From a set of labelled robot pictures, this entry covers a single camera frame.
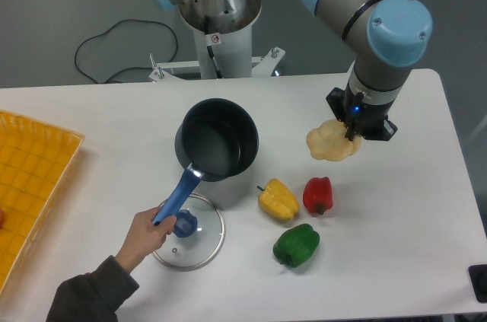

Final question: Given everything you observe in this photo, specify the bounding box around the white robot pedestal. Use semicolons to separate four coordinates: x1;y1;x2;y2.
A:
149;0;285;81

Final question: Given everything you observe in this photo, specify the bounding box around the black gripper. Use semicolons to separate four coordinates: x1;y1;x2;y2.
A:
326;87;397;141

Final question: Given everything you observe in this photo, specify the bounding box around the black device at edge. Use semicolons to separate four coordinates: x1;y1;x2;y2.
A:
468;264;487;304

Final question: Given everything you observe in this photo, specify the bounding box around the black pot blue handle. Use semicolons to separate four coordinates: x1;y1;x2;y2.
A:
153;98;259;225

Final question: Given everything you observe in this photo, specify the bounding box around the dark sleeved forearm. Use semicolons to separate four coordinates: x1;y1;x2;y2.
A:
46;256;139;321

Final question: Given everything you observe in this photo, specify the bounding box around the green bell pepper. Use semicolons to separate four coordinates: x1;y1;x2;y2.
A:
272;224;320;268

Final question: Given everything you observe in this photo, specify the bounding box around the black floor cable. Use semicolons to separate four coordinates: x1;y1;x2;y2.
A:
74;18;179;84

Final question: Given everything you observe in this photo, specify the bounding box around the glass lid blue knob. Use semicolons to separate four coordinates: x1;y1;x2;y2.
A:
152;193;225;272

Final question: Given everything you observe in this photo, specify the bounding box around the red bell pepper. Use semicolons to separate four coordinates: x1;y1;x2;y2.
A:
303;177;333;215

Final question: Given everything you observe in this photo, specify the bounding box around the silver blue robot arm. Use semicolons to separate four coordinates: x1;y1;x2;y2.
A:
154;0;433;141

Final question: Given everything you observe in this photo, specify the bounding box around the person's hand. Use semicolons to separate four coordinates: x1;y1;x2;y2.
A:
115;207;177;274

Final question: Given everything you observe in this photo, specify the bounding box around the round bread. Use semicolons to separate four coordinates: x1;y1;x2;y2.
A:
306;120;362;161

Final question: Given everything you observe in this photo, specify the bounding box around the yellow bell pepper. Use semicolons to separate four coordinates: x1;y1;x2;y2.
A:
257;178;300;222

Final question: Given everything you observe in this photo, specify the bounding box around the yellow plastic basket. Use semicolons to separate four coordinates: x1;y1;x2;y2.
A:
1;110;84;290

